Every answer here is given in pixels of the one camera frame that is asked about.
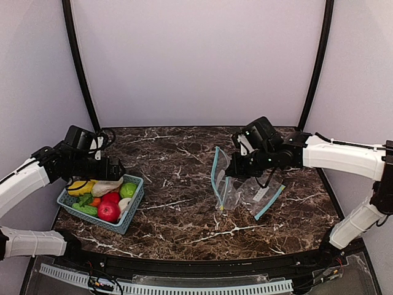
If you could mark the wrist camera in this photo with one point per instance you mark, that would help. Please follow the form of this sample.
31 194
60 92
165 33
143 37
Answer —
242 143
103 139

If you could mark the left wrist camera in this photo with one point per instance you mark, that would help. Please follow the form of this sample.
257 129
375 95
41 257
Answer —
103 139

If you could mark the large red toy apple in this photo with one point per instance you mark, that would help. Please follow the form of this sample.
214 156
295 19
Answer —
108 211

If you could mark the yellow toy potato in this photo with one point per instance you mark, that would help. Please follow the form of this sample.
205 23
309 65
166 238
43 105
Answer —
79 188

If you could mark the light blue plastic basket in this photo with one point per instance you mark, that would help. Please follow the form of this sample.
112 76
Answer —
66 201

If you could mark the small clear zip bag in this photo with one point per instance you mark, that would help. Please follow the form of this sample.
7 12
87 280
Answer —
257 199

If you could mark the large clear zip bag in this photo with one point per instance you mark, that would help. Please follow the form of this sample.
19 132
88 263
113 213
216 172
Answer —
226 188

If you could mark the white slotted cable duct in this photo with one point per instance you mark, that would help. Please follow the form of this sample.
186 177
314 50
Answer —
160 285

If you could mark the right black frame post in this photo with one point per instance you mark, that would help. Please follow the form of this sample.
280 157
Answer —
318 64

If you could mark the black frame post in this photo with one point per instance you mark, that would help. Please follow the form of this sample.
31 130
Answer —
78 65
318 64

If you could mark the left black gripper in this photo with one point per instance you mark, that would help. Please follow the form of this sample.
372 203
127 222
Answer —
115 169

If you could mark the green toy lettuce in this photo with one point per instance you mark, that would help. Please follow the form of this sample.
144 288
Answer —
85 199

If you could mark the left black frame post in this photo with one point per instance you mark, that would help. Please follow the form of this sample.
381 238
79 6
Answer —
78 65

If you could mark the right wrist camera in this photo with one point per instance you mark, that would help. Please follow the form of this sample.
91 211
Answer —
242 143

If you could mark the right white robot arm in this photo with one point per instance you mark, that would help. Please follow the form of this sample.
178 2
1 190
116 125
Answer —
261 147

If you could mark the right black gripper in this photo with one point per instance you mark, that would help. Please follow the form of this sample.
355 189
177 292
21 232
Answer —
234 167

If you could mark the orange toy carrot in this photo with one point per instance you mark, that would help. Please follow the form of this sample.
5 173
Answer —
96 201

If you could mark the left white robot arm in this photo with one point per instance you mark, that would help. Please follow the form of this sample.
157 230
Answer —
78 155

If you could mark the green toy cucumber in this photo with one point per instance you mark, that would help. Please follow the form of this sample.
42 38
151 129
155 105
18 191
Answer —
87 209

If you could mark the black front frame rail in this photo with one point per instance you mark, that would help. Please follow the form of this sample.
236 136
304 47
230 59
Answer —
290 265

